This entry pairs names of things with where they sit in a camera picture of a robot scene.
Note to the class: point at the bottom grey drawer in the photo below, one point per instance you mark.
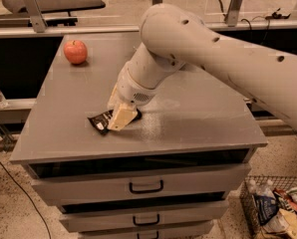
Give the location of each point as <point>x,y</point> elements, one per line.
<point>161,232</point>

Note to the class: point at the middle grey drawer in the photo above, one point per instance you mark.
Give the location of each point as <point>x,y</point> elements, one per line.
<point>143,217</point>

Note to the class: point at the wire basket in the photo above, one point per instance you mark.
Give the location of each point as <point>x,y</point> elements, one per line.
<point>248,202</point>

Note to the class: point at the plastic bottle in basket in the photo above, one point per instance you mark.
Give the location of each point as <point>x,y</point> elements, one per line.
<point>262,189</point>

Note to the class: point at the right metal bracket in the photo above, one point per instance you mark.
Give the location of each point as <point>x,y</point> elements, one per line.
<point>232,14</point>

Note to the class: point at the grey drawer cabinet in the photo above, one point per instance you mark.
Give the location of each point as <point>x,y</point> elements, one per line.
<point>194,120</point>

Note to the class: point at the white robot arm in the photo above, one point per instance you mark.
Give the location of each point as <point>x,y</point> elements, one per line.
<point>172,37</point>

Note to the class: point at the yellow snack bag in basket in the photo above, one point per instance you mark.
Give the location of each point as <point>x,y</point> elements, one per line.
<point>284,222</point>

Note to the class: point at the top grey drawer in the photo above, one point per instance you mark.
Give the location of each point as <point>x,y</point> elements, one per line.
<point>144,184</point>

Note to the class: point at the grey drawer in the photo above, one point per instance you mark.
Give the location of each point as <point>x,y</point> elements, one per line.
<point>143,217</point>
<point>161,232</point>
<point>144,184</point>

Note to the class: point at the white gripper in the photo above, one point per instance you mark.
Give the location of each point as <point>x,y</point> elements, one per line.
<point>131,91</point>

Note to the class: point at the blue snack bag in basket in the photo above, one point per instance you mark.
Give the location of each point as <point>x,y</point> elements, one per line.
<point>267,208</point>

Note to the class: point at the left metal bracket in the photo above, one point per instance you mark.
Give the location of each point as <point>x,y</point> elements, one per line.
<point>38,23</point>

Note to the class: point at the black rxbar chocolate wrapper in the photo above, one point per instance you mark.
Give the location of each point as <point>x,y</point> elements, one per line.
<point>100,122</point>

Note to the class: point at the red apple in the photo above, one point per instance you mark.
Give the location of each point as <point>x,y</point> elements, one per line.
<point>76,52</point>

